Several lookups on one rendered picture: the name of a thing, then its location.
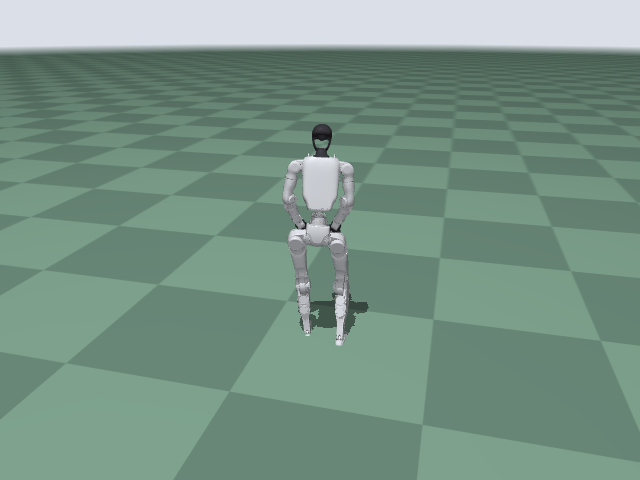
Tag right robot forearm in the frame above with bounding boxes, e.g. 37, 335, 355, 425
331, 205, 353, 230

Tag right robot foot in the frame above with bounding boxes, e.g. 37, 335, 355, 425
335, 331, 347, 346

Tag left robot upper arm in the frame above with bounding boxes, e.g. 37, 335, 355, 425
282, 159, 304, 206

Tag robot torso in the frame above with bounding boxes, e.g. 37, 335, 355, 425
302, 153, 340, 247

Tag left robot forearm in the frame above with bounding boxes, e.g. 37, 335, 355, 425
283, 202, 305, 229

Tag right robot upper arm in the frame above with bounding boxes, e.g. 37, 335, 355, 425
339, 161, 354, 208

